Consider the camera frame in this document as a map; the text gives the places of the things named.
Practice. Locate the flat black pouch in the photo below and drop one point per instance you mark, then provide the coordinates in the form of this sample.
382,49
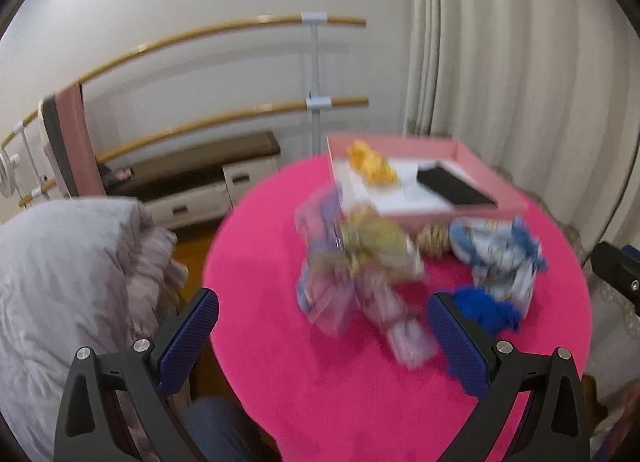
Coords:
452,187

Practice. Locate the pink and grey hanging mat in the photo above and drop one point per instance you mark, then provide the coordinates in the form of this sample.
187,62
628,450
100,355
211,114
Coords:
72,141

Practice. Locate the white barre support post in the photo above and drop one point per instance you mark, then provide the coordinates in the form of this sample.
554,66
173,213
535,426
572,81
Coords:
27,151
316,71

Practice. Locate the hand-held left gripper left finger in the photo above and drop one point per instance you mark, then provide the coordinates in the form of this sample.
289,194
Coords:
184,339

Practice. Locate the small dark pink object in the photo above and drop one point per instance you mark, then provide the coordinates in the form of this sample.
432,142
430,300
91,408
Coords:
117,174

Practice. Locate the purple and yellow organza scrunchie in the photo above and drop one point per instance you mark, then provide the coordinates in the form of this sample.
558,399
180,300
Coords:
360,262

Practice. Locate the low brown and white cabinet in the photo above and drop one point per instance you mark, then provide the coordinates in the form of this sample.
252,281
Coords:
200,181

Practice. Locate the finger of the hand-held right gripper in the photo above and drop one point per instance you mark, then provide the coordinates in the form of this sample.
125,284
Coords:
617,272

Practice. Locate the round pink table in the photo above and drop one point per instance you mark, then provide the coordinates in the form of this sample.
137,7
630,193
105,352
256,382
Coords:
280,262

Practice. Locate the cream striped scrunchie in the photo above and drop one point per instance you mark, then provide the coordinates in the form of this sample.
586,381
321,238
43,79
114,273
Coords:
435,240

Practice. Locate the long wooden barre rail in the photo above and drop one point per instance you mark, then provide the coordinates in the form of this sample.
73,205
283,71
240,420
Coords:
200,33

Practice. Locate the blue and white printed scrunchie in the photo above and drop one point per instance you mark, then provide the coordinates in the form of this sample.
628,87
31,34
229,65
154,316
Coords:
500,252

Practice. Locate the pink cardboard box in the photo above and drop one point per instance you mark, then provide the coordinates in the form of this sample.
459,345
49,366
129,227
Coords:
475,154

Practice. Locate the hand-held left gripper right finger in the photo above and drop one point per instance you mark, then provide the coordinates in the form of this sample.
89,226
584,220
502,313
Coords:
457,347

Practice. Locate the short wooden barre rail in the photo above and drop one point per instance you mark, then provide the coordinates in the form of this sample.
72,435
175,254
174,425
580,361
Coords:
200,124

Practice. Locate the pinkish striped cloth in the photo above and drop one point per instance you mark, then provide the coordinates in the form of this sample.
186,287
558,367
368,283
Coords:
157,262

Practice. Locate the royal blue scrunchie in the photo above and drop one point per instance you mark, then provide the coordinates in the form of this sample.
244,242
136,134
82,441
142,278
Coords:
487,309

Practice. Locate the person's leg in jeans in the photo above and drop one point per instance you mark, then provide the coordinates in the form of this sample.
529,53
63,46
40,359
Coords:
220,429

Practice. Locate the cream curtain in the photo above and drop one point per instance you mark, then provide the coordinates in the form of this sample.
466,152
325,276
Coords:
525,51

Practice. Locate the white duvet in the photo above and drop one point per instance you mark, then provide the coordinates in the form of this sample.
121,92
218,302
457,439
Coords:
60,282

